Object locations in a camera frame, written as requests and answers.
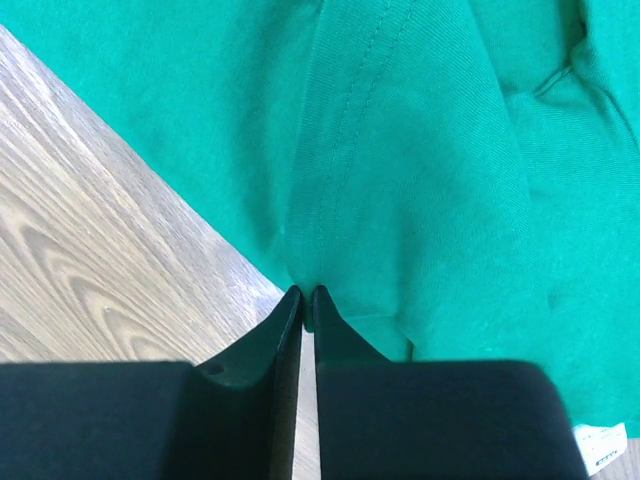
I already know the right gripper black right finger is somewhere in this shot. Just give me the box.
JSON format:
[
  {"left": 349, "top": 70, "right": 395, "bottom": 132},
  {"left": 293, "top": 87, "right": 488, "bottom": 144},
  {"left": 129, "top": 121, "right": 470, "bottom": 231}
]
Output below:
[{"left": 311, "top": 286, "right": 395, "bottom": 479}]

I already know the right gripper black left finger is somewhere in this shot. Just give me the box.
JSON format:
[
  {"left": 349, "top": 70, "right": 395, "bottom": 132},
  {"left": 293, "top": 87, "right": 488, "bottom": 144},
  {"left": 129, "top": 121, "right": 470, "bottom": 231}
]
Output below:
[{"left": 192, "top": 284, "right": 303, "bottom": 480}]

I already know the green t shirt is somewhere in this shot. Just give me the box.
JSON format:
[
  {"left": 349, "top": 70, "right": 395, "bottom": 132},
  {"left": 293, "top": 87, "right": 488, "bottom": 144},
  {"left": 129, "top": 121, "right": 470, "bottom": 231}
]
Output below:
[{"left": 1, "top": 1, "right": 639, "bottom": 437}]

